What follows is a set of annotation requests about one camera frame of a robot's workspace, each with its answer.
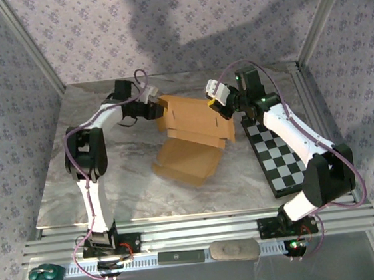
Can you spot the brown cardboard paper box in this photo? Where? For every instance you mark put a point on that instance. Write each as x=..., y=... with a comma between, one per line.
x=192, y=126

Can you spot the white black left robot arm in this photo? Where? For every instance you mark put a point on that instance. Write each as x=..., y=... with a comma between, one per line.
x=96, y=203

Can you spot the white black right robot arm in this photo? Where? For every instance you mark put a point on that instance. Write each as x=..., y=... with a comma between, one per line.
x=289, y=126

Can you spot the black white checkerboard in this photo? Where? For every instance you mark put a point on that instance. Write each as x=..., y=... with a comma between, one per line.
x=272, y=151

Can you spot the grey oval metal plate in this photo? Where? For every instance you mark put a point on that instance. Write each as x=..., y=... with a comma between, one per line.
x=235, y=250

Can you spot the dark rectangular bar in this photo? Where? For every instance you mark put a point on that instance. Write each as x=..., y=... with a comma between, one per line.
x=182, y=257

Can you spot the black right controller board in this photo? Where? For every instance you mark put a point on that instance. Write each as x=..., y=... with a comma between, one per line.
x=295, y=247

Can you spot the green tape roll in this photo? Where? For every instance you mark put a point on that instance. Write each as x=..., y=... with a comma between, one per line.
x=47, y=276

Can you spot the aluminium side rail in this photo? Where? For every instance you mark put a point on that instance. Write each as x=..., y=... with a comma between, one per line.
x=308, y=100

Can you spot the aluminium corner post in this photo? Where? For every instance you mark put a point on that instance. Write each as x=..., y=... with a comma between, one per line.
x=322, y=15
x=33, y=49

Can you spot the aluminium frame rails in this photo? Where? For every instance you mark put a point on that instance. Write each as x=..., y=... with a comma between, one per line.
x=200, y=230

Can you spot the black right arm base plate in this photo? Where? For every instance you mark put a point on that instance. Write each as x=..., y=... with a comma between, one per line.
x=268, y=228

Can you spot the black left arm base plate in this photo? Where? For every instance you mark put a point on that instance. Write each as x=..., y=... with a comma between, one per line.
x=132, y=243

